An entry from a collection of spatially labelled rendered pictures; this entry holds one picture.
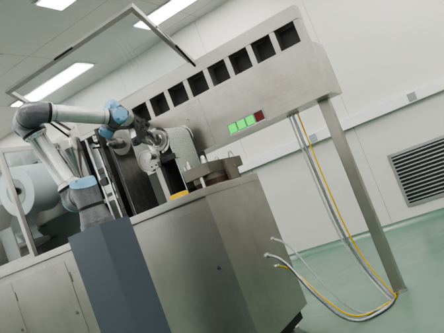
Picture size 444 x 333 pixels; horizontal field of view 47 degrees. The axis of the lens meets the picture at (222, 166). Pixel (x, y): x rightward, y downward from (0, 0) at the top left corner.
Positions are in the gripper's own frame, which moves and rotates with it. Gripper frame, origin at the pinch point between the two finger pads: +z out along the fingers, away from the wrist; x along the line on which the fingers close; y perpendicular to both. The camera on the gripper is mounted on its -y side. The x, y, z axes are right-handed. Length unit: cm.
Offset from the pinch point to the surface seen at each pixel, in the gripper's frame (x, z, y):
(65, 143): 68, -10, 27
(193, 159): -6.8, 25.2, 3.6
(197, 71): -22, 5, 51
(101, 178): 37.9, -1.2, -7.5
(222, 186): -32.5, 19.7, -29.3
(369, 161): -44, 242, 131
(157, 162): 0.6, 4.6, -8.8
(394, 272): -83, 111, -52
